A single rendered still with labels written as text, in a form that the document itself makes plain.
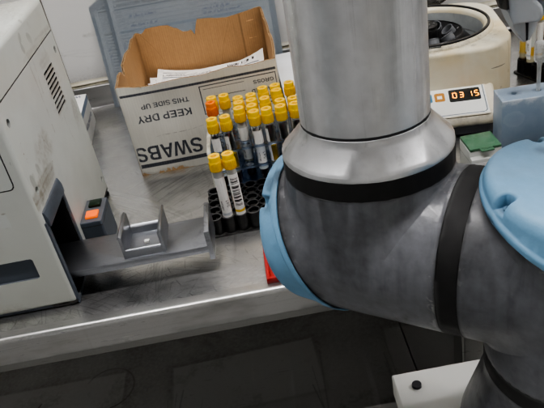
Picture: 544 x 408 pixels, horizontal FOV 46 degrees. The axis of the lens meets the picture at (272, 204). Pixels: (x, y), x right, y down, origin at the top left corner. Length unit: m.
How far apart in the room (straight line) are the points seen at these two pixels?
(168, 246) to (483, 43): 0.54
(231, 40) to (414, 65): 0.87
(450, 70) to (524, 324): 0.65
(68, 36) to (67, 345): 0.70
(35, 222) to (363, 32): 0.48
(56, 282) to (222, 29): 0.62
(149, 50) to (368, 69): 0.90
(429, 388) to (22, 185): 0.45
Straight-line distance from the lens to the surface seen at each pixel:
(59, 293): 0.81
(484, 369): 0.49
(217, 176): 0.80
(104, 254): 0.81
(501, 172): 0.41
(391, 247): 0.41
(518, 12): 0.88
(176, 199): 0.95
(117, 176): 1.07
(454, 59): 1.00
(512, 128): 0.89
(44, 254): 0.78
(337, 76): 0.38
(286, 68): 1.14
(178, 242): 0.78
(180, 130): 1.00
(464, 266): 0.40
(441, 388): 0.59
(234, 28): 1.23
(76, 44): 1.34
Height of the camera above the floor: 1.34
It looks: 32 degrees down
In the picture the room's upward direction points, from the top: 11 degrees counter-clockwise
